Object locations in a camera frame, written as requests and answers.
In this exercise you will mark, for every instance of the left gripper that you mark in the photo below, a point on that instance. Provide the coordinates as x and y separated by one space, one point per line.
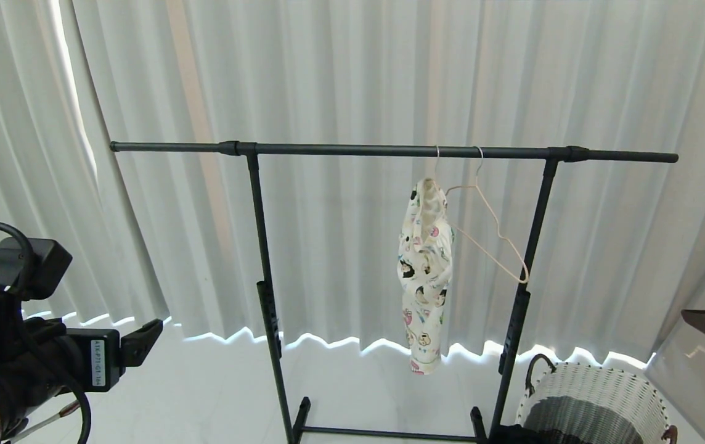
81 361

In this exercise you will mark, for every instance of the black garment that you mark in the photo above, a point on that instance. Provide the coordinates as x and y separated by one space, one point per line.
513 436

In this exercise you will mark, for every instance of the cream printed garment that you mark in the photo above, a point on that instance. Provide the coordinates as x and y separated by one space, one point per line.
425 277

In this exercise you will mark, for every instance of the pink clothes hanger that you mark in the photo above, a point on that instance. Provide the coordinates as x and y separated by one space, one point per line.
525 279
437 163

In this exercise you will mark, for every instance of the white laundry basket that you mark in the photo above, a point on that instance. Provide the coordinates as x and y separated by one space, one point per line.
605 382

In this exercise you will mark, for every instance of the black clothes rack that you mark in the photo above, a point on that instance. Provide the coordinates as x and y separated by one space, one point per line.
358 150

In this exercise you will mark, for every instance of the white curtain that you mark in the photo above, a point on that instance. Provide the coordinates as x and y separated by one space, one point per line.
340 246

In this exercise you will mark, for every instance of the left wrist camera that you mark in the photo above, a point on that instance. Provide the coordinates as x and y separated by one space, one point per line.
44 265

